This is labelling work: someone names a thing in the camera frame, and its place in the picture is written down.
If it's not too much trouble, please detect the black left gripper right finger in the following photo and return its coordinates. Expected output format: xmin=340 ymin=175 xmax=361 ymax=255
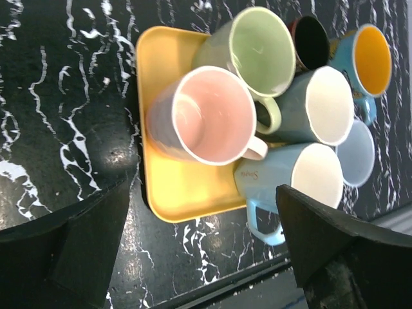
xmin=276 ymin=185 xmax=411 ymax=308

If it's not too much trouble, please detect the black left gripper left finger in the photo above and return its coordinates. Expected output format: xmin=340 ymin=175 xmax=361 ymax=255
xmin=1 ymin=178 xmax=129 ymax=308

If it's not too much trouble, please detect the light blue faceted mug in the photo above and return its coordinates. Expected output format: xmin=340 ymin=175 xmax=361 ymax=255
xmin=234 ymin=143 xmax=344 ymax=246

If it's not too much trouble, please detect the pale grey-blue mug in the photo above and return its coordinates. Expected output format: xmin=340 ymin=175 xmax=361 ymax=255
xmin=335 ymin=119 xmax=375 ymax=188

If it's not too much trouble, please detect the grey faceted mug white inside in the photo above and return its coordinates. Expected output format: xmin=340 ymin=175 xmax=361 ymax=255
xmin=274 ymin=66 xmax=354 ymax=146

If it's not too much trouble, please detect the blue mug orange inside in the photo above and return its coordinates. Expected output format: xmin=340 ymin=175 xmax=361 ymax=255
xmin=328 ymin=24 xmax=392 ymax=126

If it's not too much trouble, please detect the pink ceramic mug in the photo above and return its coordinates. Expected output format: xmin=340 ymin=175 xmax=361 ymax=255
xmin=145 ymin=66 xmax=268 ymax=166

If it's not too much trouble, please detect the black dark red mug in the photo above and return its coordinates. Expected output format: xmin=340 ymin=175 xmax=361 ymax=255
xmin=287 ymin=15 xmax=330 ymax=74

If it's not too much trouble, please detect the light green ceramic mug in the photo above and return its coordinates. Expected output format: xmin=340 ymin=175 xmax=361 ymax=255
xmin=192 ymin=6 xmax=296 ymax=135

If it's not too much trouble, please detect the yellow plastic tray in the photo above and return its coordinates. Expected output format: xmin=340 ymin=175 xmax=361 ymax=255
xmin=136 ymin=26 xmax=246 ymax=223

